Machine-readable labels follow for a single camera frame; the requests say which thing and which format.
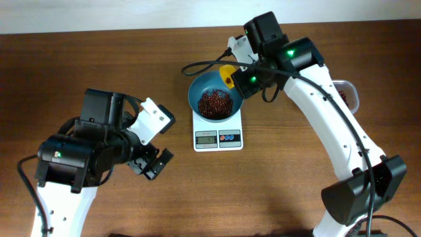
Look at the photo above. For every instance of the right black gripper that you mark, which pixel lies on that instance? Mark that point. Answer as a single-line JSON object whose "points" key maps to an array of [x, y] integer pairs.
{"points": [[239, 79]]}

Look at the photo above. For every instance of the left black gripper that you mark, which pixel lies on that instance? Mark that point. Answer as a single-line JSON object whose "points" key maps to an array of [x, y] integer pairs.
{"points": [[152, 163]]}

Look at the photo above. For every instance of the yellow measuring scoop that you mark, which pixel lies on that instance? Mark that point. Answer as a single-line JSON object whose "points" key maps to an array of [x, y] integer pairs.
{"points": [[226, 71]]}

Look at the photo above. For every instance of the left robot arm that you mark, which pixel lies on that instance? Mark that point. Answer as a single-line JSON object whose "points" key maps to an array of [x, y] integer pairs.
{"points": [[65, 187]]}

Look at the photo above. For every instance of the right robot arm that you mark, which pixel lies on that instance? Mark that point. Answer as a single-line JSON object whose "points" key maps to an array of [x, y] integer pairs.
{"points": [[366, 177]]}

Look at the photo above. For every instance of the red beans in bowl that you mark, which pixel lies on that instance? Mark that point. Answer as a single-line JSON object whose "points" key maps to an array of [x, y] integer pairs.
{"points": [[215, 105]]}

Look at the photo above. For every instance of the teal blue bowl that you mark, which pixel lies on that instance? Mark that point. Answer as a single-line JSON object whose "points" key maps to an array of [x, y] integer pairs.
{"points": [[207, 82]]}

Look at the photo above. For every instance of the white digital kitchen scale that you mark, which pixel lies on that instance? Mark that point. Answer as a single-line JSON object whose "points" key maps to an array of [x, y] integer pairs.
{"points": [[217, 135]]}

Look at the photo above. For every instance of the clear plastic container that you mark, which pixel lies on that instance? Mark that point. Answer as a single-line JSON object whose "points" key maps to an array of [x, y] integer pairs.
{"points": [[351, 92]]}

